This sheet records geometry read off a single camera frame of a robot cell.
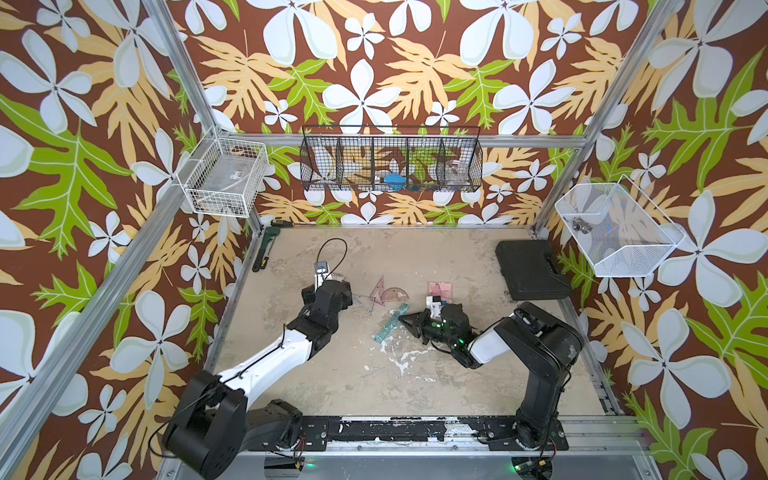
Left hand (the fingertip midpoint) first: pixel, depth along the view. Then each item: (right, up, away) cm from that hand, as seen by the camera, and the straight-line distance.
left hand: (331, 281), depth 86 cm
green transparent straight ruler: (+18, -14, +5) cm, 23 cm away
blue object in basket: (+19, +31, +7) cm, 37 cm away
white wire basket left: (-31, +31, 0) cm, 44 cm away
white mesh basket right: (+81, +14, -5) cm, 82 cm away
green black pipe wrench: (-31, +17, +32) cm, 48 cm away
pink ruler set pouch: (-2, 0, +19) cm, 19 cm away
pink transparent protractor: (+19, -6, +15) cm, 25 cm away
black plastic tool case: (+68, +2, +22) cm, 71 cm away
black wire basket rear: (+18, +40, +13) cm, 46 cm away
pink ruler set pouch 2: (+36, -5, +15) cm, 40 cm away
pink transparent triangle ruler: (+14, -5, +15) cm, 21 cm away
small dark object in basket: (+72, +16, -2) cm, 74 cm away
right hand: (+19, -11, +2) cm, 22 cm away
